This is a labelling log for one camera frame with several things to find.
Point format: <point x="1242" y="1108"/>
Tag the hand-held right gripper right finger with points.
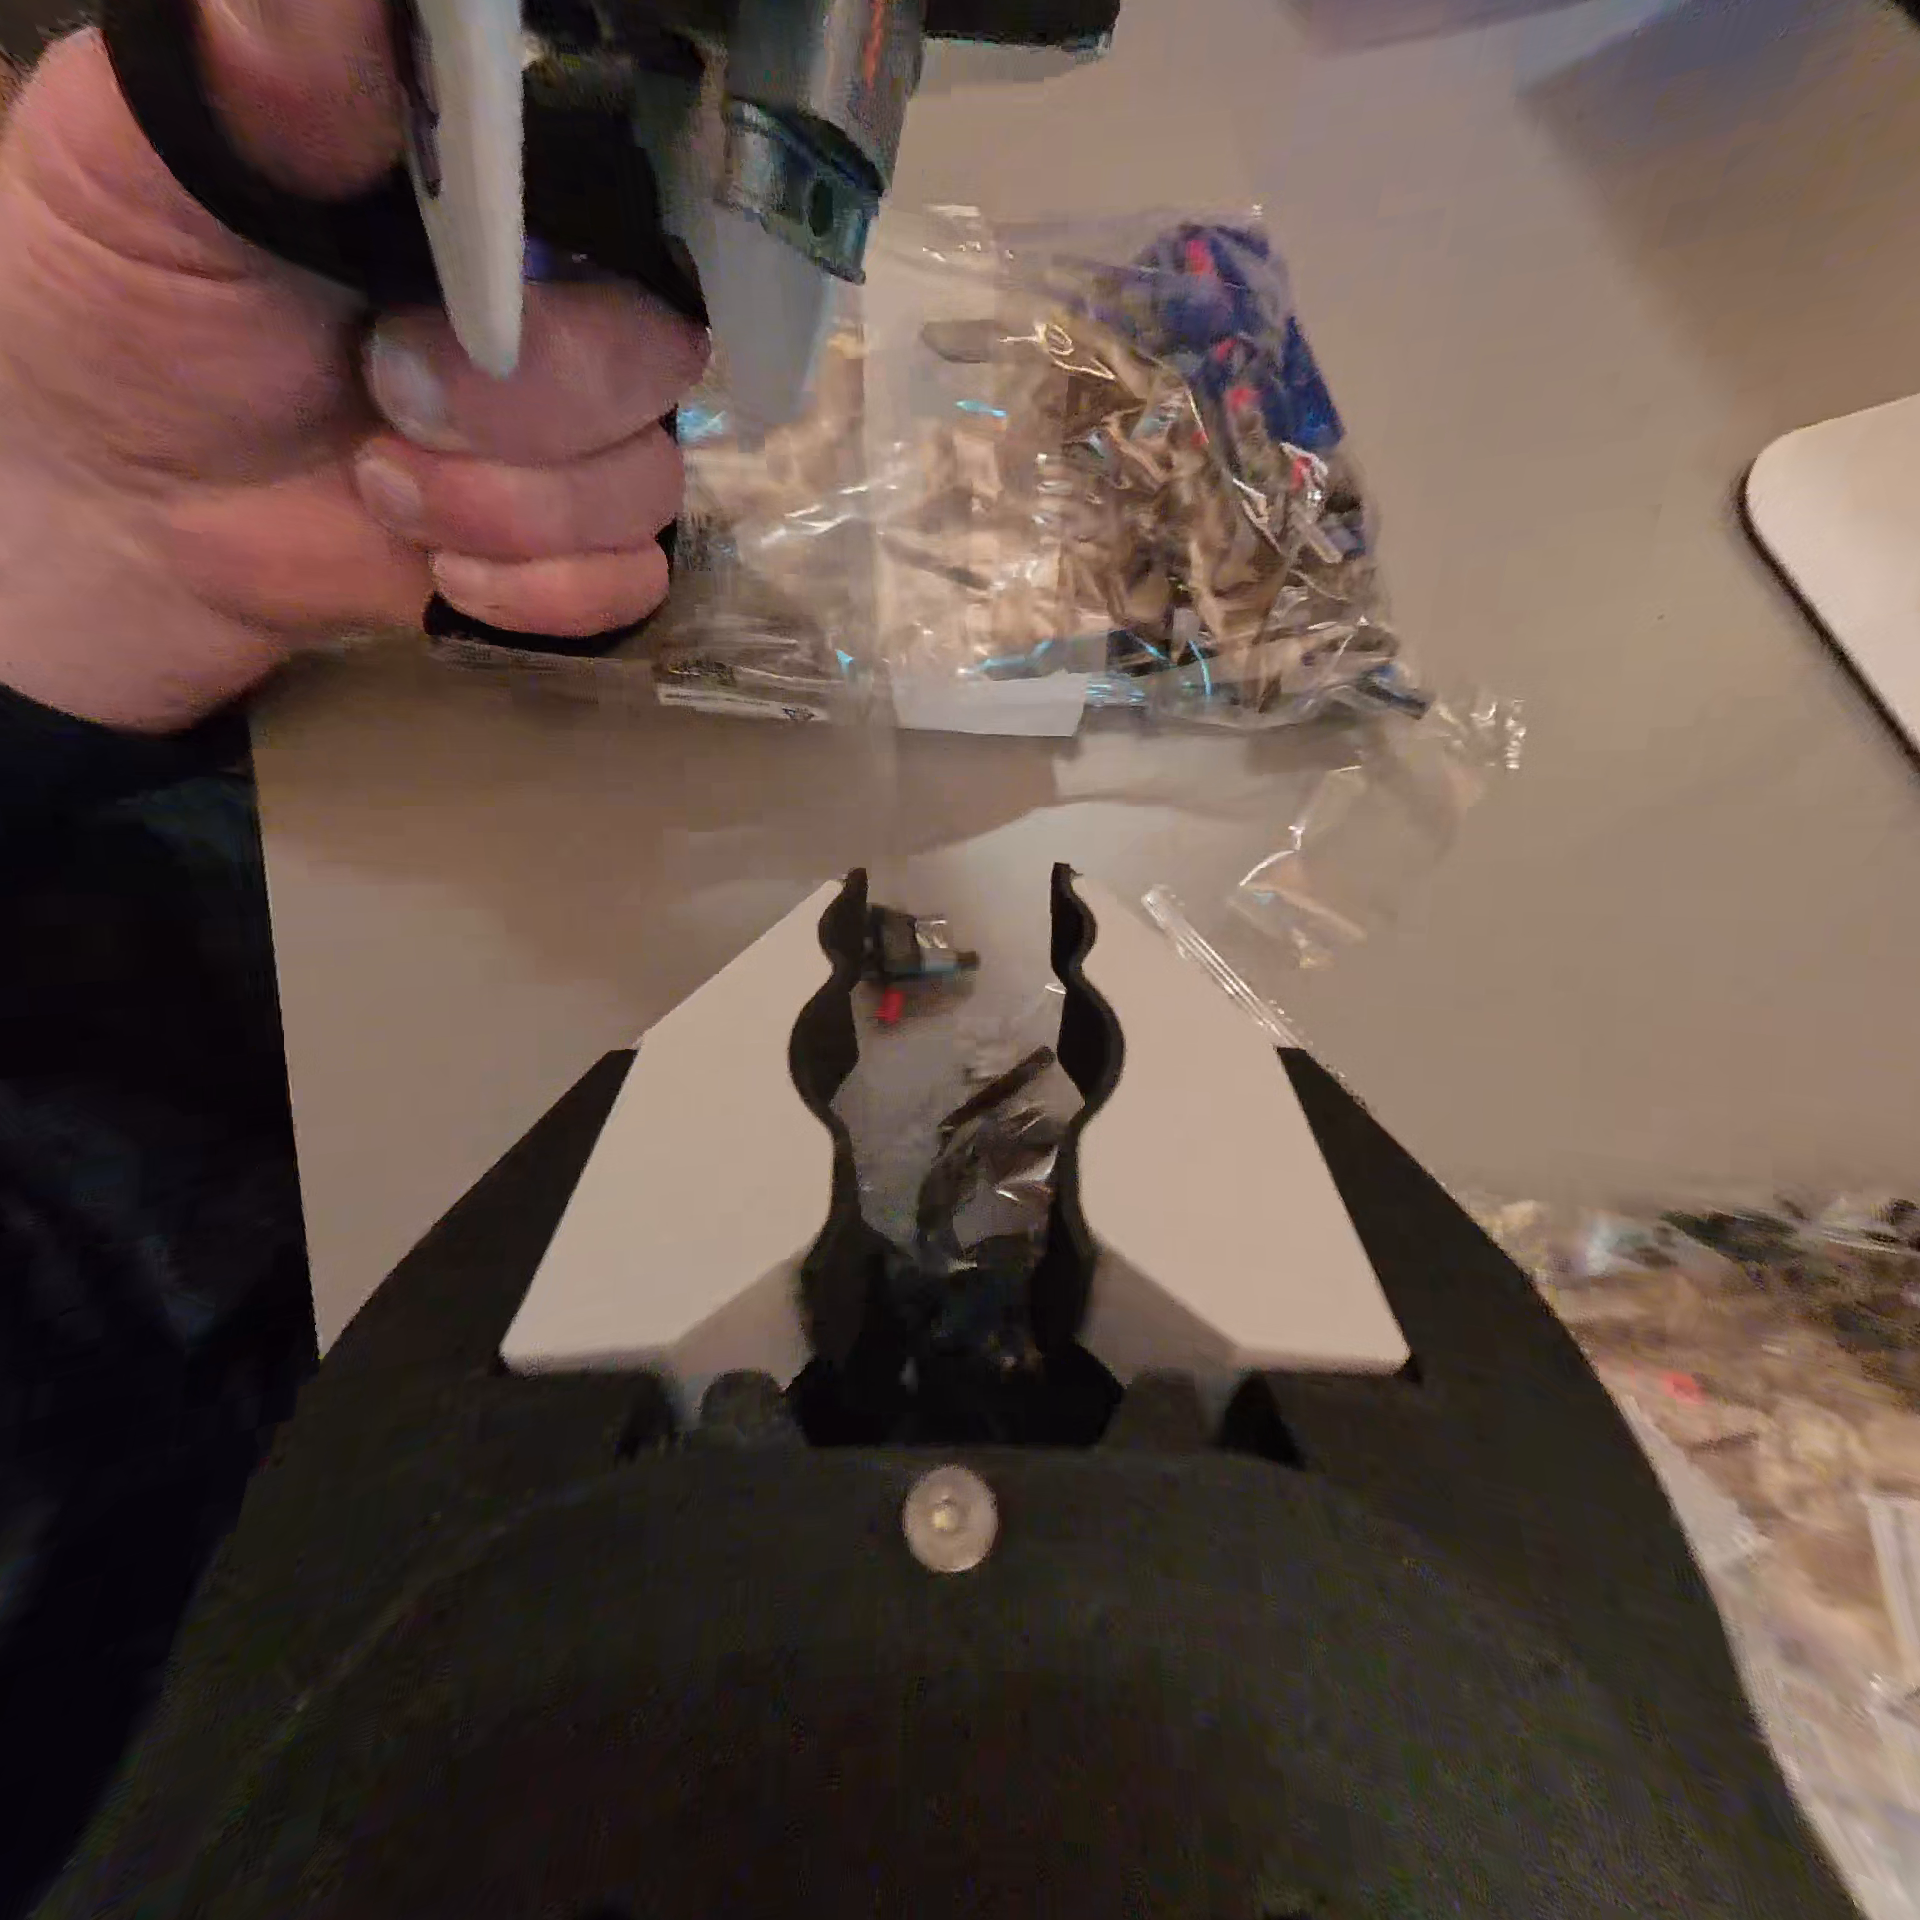
<point x="1259" y="1200"/>

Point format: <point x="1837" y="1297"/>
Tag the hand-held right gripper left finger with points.
<point x="664" y="1200"/>

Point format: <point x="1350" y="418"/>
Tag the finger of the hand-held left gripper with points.
<point x="759" y="330"/>

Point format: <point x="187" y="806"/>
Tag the person's left forearm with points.
<point x="94" y="770"/>

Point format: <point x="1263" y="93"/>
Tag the person's left hand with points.
<point x="179" y="495"/>

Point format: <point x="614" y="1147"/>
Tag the clear bag of tan parts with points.
<point x="1129" y="495"/>

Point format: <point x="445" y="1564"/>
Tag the person's legs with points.
<point x="129" y="1276"/>

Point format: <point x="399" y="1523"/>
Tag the clear bag of black red parts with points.
<point x="1768" y="1353"/>

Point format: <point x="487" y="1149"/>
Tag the white book stand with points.
<point x="1858" y="525"/>

